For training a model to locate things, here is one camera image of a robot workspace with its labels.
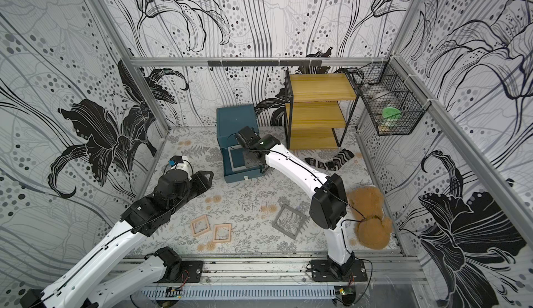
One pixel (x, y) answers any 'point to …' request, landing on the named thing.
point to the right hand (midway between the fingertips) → (256, 156)
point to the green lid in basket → (391, 114)
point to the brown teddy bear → (374, 228)
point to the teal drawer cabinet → (230, 121)
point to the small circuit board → (175, 293)
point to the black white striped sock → (342, 157)
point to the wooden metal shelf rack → (317, 109)
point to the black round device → (348, 293)
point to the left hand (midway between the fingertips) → (214, 180)
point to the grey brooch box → (289, 221)
